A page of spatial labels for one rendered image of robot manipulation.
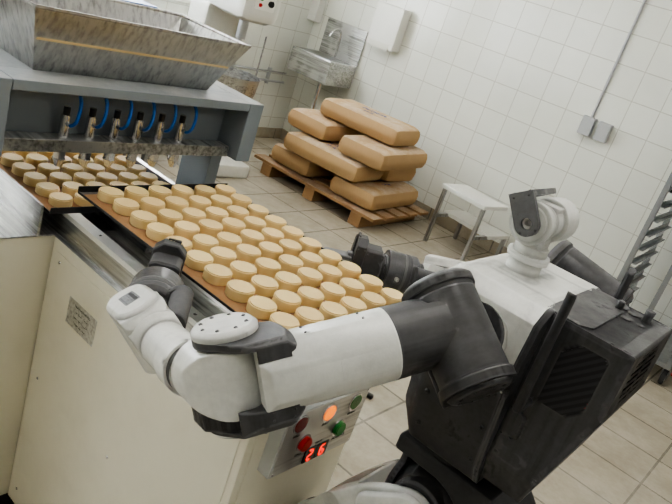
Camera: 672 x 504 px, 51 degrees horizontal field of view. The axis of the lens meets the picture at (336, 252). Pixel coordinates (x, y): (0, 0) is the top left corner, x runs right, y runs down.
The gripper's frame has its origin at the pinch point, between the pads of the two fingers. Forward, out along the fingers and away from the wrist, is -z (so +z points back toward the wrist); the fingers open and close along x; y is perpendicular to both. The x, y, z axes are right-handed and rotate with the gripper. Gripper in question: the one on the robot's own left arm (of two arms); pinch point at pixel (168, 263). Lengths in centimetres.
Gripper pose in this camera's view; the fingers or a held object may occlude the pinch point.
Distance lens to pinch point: 126.5
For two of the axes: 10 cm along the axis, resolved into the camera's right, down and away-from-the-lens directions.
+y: -9.5, -2.6, -1.8
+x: 3.1, -8.9, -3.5
